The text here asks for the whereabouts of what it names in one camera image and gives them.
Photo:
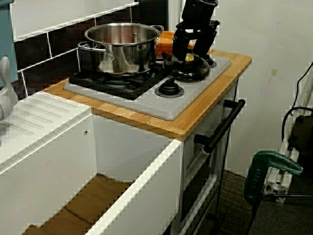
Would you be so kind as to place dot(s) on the white sink basin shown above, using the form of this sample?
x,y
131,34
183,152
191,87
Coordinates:
x,y
49,159

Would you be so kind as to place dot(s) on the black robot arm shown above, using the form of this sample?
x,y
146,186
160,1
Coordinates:
x,y
199,7

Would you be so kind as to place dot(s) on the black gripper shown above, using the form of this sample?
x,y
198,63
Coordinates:
x,y
195,27

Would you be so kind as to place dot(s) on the black device box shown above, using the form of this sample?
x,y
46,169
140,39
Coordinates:
x,y
303,137

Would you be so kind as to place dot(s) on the black stove knob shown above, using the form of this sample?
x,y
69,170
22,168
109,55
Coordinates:
x,y
169,89
212,62

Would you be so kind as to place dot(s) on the glass lid with yellow knob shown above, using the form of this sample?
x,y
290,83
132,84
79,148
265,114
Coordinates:
x,y
188,71

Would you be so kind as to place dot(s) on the orange toy frying pan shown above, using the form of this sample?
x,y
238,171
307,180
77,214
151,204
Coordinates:
x,y
165,44

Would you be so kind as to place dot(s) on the stainless steel pot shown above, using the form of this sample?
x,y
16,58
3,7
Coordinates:
x,y
127,56

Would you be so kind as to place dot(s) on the teal box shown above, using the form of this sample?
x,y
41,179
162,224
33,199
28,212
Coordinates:
x,y
6,44

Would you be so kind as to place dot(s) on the white toy oven cabinet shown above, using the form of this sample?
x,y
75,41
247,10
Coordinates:
x,y
195,176

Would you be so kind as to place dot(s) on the aluminium extrusion frame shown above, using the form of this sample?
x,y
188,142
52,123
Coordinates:
x,y
281,181

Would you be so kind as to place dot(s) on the grey toy faucet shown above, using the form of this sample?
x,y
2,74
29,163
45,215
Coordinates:
x,y
7,98

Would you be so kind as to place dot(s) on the grey stove top plate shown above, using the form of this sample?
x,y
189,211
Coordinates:
x,y
156,107

